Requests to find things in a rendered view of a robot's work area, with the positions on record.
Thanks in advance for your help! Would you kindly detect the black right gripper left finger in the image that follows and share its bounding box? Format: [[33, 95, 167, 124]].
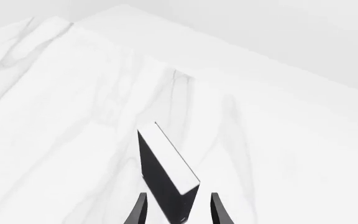
[[123, 192, 148, 224]]

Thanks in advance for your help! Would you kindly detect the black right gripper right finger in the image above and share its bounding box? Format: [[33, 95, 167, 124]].
[[210, 192, 235, 224]]

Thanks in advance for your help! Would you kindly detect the black book with white pages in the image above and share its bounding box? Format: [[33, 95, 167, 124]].
[[137, 121, 201, 223]]

